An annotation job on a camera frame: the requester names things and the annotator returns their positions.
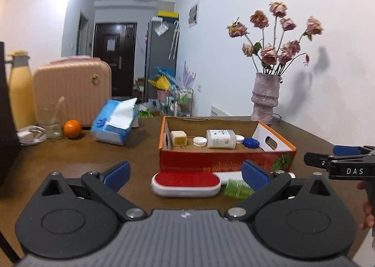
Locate green plastic container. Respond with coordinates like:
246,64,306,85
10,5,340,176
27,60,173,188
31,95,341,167
224,178,255,200

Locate blue tissue pack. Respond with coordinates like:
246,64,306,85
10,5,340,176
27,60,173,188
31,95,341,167
90,98,139,146

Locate wire rack with bottles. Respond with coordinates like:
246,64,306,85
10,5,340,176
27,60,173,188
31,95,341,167
165,87,194,117

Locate hanging clear umbrella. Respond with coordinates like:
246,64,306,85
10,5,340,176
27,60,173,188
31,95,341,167
169,20,180,59

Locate grey side door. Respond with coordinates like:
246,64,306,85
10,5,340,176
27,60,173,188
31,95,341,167
77,11,90,57

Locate red cardboard box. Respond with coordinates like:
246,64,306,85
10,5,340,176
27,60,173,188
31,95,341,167
159,115,297,172

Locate orange fruit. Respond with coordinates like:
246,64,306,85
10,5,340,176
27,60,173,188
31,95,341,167
63,120,83,139

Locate clear glass with straw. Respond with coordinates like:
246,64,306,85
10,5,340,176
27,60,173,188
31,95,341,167
37,96,66,139

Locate person's right hand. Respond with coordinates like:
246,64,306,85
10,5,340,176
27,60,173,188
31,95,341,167
357,182,375,230

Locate framed wall picture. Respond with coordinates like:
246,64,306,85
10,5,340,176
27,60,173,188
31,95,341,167
188,1,200,28

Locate pink ribbed suitcase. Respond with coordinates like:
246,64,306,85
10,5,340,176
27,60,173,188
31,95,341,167
33,56,112,127

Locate cardboard carton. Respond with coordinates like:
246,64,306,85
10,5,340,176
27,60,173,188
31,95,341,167
134,78,145,100

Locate pink textured vase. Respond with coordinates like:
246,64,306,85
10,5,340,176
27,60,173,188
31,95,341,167
251,72,283,125

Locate white charging cable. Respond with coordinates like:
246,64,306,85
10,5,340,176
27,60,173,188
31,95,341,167
17,126,47,146

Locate round contact lens case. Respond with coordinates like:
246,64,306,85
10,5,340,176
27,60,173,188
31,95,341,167
243,137,261,149

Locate red and white lint brush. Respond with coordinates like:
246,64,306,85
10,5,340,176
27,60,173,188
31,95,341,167
151,172,221,198

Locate clear plastic bag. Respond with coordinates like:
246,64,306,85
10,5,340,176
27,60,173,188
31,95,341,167
154,21,170,37

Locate blue and yellow toy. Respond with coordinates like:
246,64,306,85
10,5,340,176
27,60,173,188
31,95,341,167
147,66,176,92

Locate dried pink roses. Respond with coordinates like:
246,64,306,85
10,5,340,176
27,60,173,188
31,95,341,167
226,1,323,76

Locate white pill bottle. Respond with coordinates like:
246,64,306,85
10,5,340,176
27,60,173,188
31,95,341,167
206,129,236,149

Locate black paper bag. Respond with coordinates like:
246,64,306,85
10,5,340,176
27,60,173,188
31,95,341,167
0,41,22,188

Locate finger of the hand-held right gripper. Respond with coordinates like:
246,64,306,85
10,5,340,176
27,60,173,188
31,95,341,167
333,145,375,157
304,152,333,168

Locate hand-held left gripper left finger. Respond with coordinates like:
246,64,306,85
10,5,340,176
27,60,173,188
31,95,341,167
32,161,147,221

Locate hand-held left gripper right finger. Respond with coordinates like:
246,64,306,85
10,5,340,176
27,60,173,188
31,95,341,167
225,160,341,223

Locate dark entrance door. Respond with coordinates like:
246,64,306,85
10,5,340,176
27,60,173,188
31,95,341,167
93,22,138,98

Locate yellow thermos bottle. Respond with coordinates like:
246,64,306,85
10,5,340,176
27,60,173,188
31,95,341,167
6,51,37,130

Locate grey refrigerator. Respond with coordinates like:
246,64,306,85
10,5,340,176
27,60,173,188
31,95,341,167
144,19,180,100

